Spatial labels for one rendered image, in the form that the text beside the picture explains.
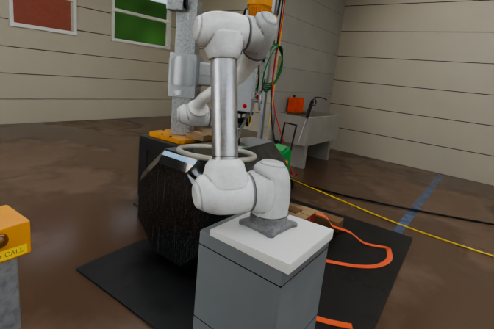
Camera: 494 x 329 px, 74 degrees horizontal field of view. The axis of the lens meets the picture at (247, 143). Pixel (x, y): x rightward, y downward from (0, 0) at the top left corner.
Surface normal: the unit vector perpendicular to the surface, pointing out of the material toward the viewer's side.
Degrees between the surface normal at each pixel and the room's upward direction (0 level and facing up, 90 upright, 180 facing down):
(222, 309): 90
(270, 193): 82
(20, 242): 90
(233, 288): 90
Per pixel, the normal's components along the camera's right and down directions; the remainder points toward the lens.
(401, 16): -0.61, 0.11
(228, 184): 0.31, -0.04
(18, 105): 0.79, 0.21
